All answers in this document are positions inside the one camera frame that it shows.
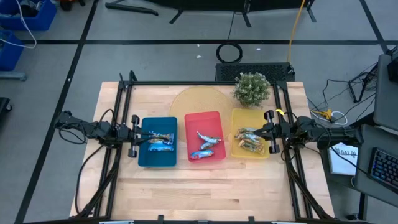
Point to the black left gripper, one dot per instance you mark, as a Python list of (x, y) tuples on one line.
[(134, 137)]

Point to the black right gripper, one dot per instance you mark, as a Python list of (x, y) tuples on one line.
[(273, 132)]

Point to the red and blue granola bar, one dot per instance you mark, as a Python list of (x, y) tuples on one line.
[(202, 154), (208, 137)]

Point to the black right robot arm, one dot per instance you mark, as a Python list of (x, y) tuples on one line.
[(329, 135)]

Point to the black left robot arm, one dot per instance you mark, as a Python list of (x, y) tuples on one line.
[(93, 129)]

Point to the yellow plastic bin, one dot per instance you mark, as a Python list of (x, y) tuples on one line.
[(245, 116)]

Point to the blue plastic bin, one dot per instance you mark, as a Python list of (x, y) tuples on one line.
[(158, 158)]

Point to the yellow tape tag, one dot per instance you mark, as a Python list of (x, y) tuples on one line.
[(280, 111)]

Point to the small artificial potted plant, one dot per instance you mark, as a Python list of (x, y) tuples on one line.
[(251, 89)]

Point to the red plastic bin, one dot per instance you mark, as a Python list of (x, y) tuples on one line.
[(203, 121)]

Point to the black perforated computer case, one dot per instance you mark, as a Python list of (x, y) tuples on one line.
[(255, 71)]

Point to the yellow plug connector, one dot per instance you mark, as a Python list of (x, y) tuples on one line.
[(323, 114)]

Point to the round yellow placemat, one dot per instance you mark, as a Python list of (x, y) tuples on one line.
[(199, 99)]

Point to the white printed booklet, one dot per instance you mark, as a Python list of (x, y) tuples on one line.
[(342, 161)]

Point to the black tripod stand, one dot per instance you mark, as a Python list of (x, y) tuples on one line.
[(354, 91)]

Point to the black desk crossbar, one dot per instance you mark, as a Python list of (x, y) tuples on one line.
[(368, 123)]

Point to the gray desk with keyboard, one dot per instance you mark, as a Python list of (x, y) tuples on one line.
[(363, 174)]

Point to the gray desk top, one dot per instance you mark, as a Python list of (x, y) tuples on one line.
[(385, 99)]

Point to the black backlit keyboard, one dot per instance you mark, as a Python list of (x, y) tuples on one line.
[(385, 168)]

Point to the black bar on floor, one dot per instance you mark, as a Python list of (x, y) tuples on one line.
[(130, 7)]

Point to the black stand with feet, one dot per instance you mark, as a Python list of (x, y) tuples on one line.
[(217, 3)]

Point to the gray shelf foot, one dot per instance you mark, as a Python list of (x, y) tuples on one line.
[(12, 76)]

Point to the large blue storage crate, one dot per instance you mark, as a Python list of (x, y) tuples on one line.
[(43, 18)]

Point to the black aluminium table frame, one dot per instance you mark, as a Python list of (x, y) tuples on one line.
[(199, 83)]

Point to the black frame clamp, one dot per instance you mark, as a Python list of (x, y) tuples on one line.
[(251, 220), (160, 219)]

